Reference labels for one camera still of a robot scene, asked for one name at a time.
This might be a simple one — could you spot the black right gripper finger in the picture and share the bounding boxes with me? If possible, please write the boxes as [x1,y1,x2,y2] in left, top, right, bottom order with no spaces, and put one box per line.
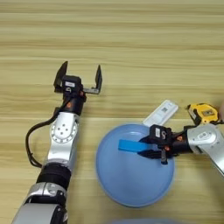
[141,149,169,165]
[139,136,153,144]

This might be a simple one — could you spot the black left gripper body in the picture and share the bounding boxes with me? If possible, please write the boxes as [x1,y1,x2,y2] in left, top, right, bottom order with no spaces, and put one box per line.
[61,88,88,116]

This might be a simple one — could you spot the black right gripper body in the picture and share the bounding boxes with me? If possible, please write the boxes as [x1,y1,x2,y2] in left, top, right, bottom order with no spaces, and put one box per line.
[163,132,193,158]

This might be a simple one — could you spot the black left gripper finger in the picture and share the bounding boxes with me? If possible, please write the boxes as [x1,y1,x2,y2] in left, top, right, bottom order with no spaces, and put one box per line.
[52,60,69,94]
[84,64,103,95]

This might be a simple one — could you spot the blue rectangular block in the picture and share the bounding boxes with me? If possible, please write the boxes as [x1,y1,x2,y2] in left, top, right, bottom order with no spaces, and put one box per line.
[117,139,150,153]

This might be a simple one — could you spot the white rectangular remote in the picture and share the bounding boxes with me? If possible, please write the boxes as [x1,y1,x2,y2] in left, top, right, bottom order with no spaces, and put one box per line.
[143,99,179,128]

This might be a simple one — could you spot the yellow tape measure with strap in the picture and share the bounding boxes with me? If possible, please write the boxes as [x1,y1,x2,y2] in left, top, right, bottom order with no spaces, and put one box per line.
[186,102,220,126]

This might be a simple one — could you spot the left gripper small black box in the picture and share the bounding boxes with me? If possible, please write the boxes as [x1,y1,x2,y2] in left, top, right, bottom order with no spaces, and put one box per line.
[61,74,82,94]

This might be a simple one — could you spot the gripper small black box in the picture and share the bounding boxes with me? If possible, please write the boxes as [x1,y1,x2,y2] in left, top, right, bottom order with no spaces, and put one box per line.
[61,74,82,94]
[149,124,172,145]

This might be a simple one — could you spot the right gripper small black box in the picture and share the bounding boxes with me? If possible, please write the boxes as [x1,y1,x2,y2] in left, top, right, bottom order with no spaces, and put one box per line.
[149,124,172,145]

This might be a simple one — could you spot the round blue plate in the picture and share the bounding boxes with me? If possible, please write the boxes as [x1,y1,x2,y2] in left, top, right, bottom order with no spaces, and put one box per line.
[95,123,176,208]

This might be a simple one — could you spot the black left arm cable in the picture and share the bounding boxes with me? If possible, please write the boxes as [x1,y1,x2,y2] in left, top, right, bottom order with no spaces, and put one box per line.
[24,106,64,169]

